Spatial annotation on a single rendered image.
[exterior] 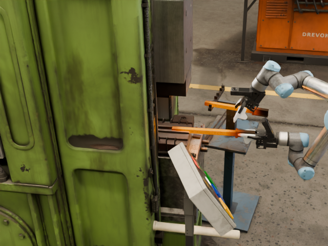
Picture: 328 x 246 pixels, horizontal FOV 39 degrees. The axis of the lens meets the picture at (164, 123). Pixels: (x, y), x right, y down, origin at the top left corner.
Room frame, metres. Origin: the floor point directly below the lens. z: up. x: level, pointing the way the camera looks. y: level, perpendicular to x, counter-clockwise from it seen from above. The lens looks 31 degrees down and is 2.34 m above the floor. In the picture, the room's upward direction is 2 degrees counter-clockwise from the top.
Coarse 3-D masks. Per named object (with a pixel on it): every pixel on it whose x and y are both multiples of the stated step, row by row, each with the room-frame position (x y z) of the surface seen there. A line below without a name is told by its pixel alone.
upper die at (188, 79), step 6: (186, 78) 2.07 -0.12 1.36; (156, 84) 2.08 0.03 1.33; (162, 84) 2.07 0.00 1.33; (168, 84) 2.07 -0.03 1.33; (174, 84) 2.06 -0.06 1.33; (180, 84) 2.05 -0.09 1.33; (186, 84) 2.07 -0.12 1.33; (156, 90) 2.08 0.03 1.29; (162, 90) 2.07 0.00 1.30; (168, 90) 2.07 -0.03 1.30; (174, 90) 2.06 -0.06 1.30; (180, 90) 2.05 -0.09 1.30; (186, 90) 2.07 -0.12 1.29
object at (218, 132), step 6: (174, 126) 2.20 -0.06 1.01; (192, 132) 2.15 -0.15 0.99; (198, 132) 2.15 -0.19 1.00; (204, 132) 2.14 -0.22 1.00; (210, 132) 2.13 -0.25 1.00; (216, 132) 2.13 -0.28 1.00; (222, 132) 2.12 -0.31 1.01; (228, 132) 2.11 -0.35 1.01; (234, 132) 2.11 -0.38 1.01; (240, 132) 2.10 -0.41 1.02; (246, 132) 2.10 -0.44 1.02; (252, 132) 2.09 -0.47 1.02
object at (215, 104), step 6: (210, 102) 2.58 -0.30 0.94; (216, 102) 2.57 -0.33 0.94; (228, 108) 2.52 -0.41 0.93; (234, 108) 2.51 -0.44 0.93; (246, 108) 2.48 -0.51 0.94; (258, 108) 2.46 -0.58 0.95; (264, 108) 2.46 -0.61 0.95; (252, 114) 2.45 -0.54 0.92; (258, 114) 2.45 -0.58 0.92; (264, 114) 2.44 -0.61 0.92
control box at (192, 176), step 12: (180, 144) 1.73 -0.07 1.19; (180, 156) 1.66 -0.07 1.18; (192, 156) 1.73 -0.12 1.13; (180, 168) 1.59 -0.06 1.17; (192, 168) 1.55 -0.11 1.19; (192, 180) 1.49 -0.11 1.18; (204, 180) 1.48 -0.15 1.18; (192, 192) 1.42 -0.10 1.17; (204, 192) 1.42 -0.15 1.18; (204, 204) 1.42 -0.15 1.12; (216, 204) 1.43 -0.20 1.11; (216, 216) 1.43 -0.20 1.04; (228, 216) 1.44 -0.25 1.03; (216, 228) 1.43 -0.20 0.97; (228, 228) 1.44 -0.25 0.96
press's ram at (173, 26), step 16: (160, 0) 2.02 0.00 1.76; (176, 0) 2.01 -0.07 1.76; (192, 0) 2.28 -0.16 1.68; (160, 16) 2.02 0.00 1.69; (176, 16) 2.01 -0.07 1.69; (192, 16) 2.28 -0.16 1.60; (160, 32) 2.02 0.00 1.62; (176, 32) 2.01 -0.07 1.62; (192, 32) 2.28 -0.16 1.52; (160, 48) 2.02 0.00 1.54; (176, 48) 2.01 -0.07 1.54; (192, 48) 2.28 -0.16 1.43; (160, 64) 2.02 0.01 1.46; (176, 64) 2.01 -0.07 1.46; (160, 80) 2.02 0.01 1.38; (176, 80) 2.01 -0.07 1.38
